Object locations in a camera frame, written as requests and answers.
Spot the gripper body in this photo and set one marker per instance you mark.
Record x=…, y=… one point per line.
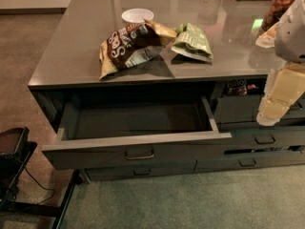
x=292, y=35

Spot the grey top drawer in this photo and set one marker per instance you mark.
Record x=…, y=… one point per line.
x=135, y=133

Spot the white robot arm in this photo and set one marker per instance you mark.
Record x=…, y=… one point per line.
x=288, y=34

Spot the snack packet in drawer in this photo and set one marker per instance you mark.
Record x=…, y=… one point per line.
x=241, y=87

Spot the upper right drawer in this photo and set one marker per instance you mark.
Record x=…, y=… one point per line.
x=244, y=108

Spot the middle right drawer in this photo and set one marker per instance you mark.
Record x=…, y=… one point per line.
x=275, y=137

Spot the lower right drawer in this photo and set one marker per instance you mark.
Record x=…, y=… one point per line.
x=250, y=161

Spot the lower left drawer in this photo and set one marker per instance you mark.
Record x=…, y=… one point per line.
x=141, y=170

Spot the grey drawer cabinet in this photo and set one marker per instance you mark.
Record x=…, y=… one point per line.
x=69, y=69

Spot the glass snack jar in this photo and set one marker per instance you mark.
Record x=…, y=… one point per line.
x=276, y=10

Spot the green chip bag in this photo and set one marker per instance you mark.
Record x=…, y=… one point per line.
x=192, y=42

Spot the brown chip bag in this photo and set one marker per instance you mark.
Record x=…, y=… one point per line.
x=133, y=45

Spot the black metal stand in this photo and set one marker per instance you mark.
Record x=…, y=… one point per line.
x=15, y=153

